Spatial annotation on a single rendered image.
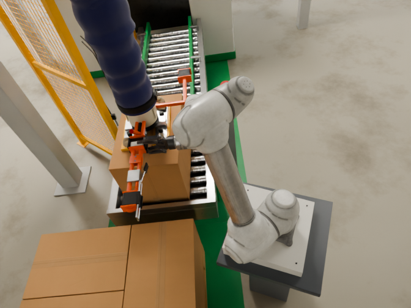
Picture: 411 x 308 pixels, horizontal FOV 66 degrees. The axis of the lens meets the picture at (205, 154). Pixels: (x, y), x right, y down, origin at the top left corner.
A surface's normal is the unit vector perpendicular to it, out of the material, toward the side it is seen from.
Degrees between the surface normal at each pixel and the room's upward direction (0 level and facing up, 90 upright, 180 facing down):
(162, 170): 90
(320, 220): 0
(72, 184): 90
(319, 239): 0
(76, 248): 0
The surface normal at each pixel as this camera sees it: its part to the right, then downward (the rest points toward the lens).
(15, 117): 0.05, 0.77
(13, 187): -0.13, -0.63
